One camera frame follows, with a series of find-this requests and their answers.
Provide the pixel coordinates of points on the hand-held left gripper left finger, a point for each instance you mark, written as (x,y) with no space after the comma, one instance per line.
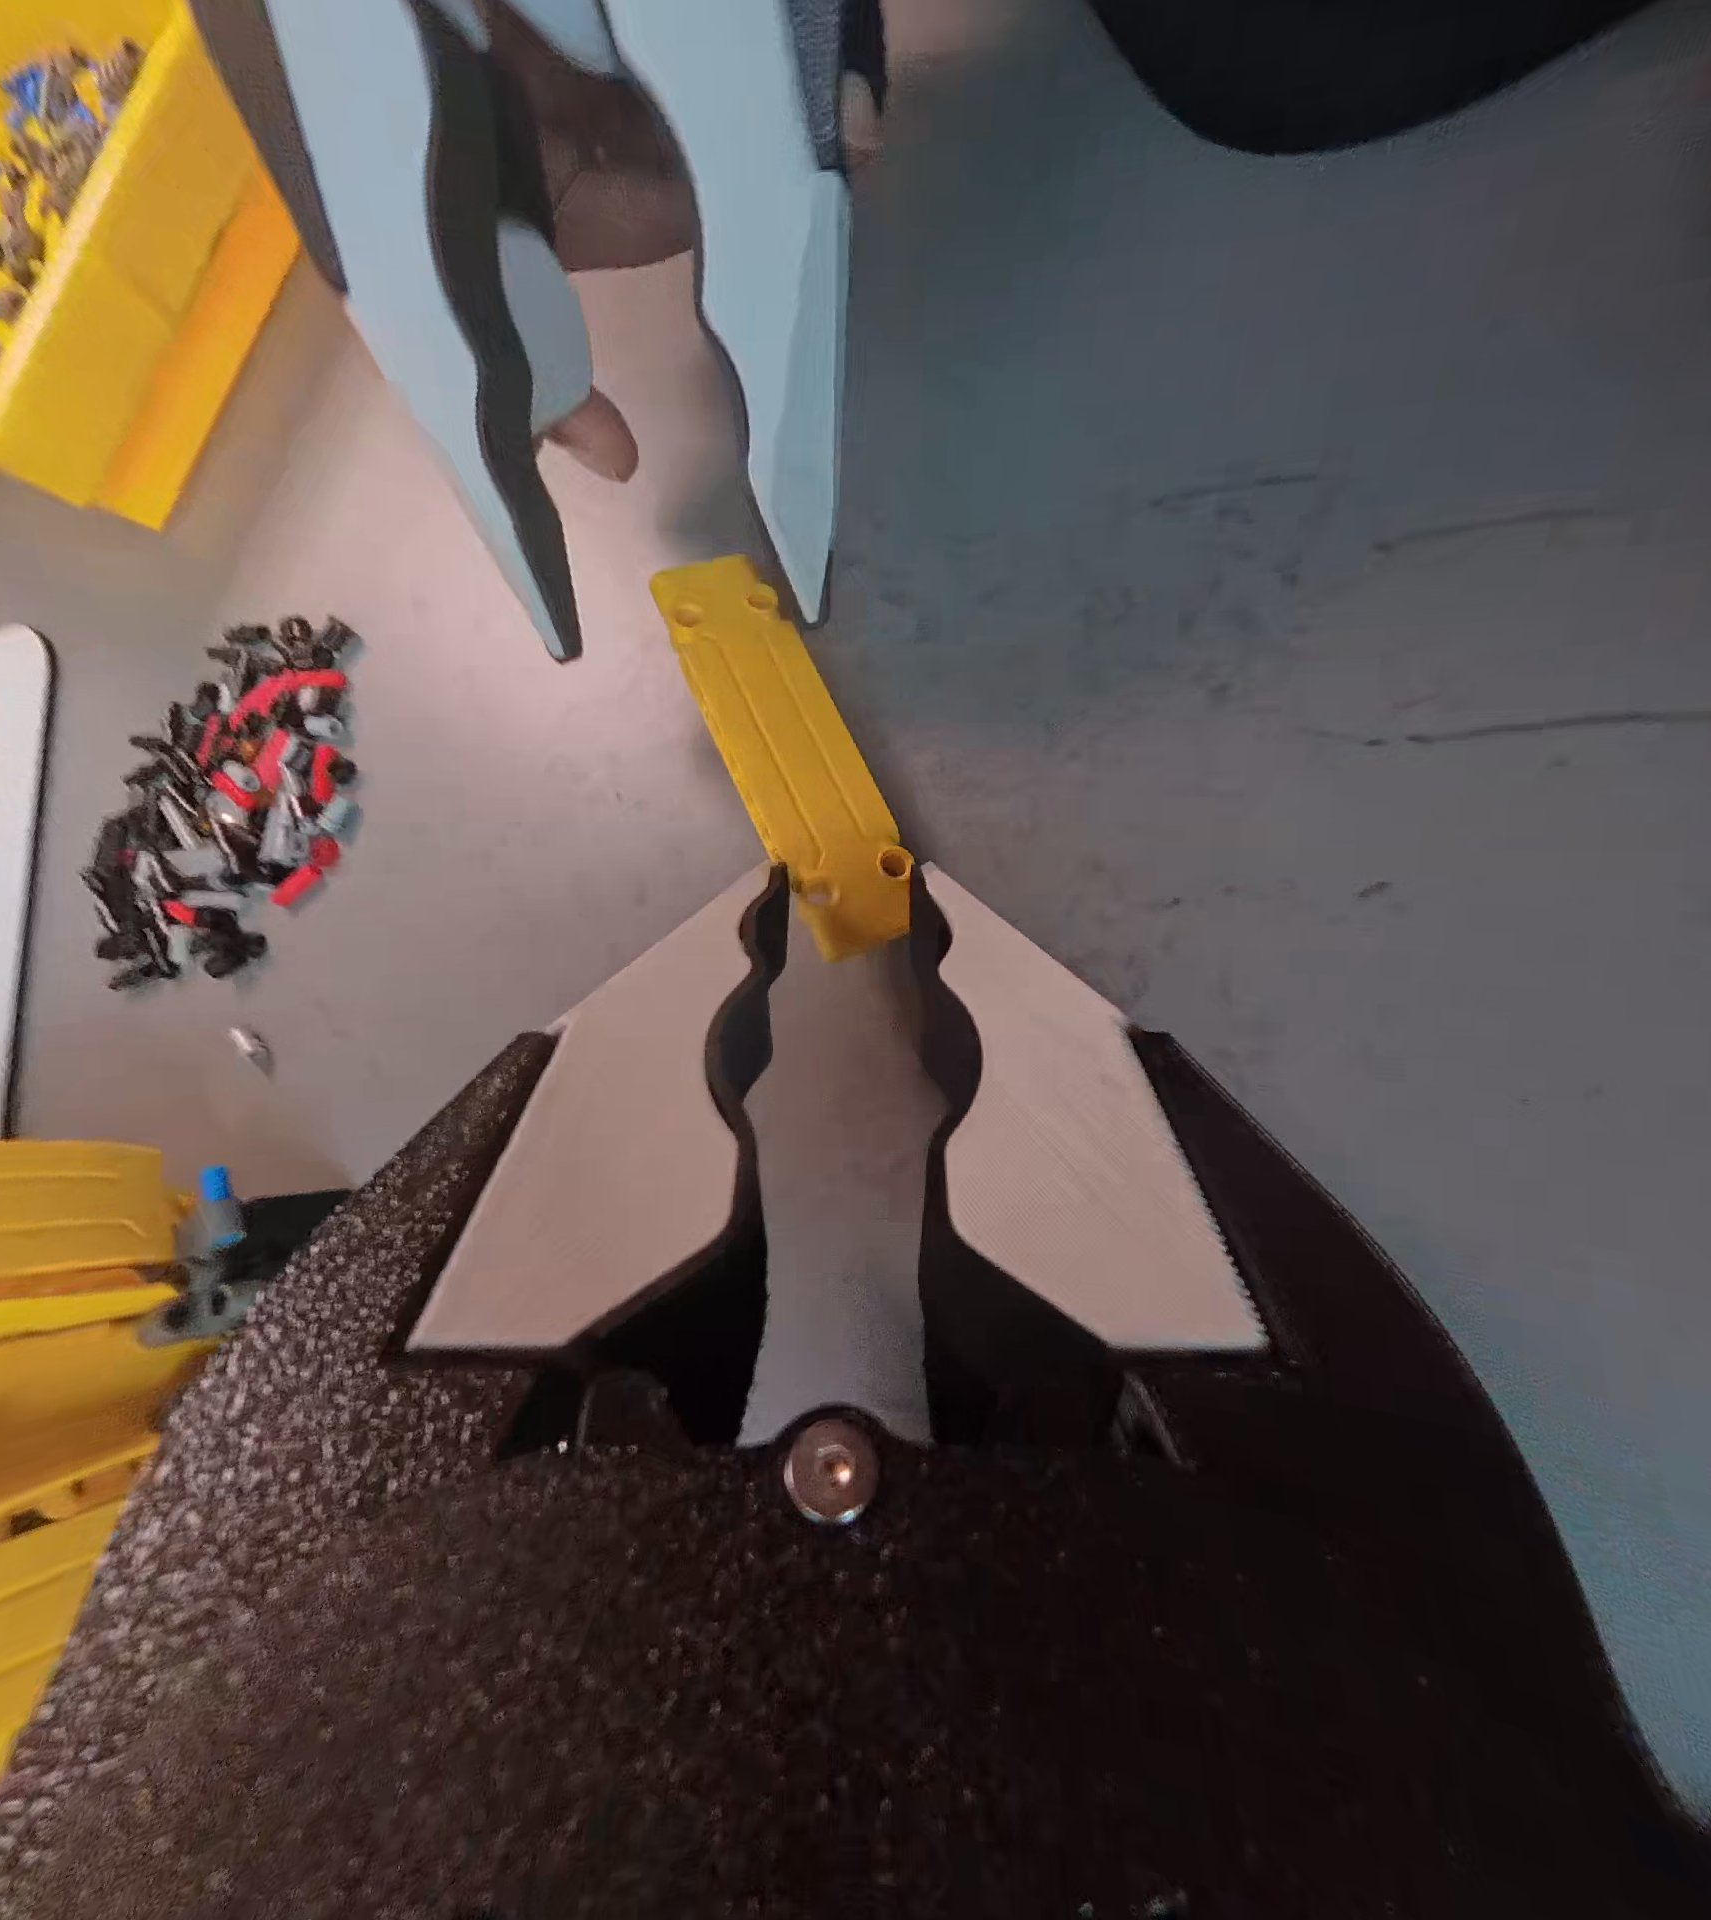
(571,1201)

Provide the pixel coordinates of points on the pile of lego pins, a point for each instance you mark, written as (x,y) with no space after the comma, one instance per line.
(226,797)

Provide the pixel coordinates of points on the long yellow lego beam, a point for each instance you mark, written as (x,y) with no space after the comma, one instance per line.
(780,751)

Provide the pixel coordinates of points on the yellow bin with small parts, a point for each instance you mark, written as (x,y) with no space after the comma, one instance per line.
(150,272)

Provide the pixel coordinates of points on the person's right hand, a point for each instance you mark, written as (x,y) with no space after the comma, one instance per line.
(615,197)

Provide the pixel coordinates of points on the small grey lego pin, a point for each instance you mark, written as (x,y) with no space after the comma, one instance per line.
(251,1051)

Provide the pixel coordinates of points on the pile of small lego parts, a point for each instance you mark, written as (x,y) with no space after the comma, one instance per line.
(0,227)

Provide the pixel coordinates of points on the yellow lego robot model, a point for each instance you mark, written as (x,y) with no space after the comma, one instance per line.
(0,1427)

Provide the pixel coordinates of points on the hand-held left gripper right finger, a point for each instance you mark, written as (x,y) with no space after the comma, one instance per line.
(1094,1184)

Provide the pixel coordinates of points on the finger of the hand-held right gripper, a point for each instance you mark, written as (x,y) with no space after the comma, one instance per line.
(773,272)
(375,227)

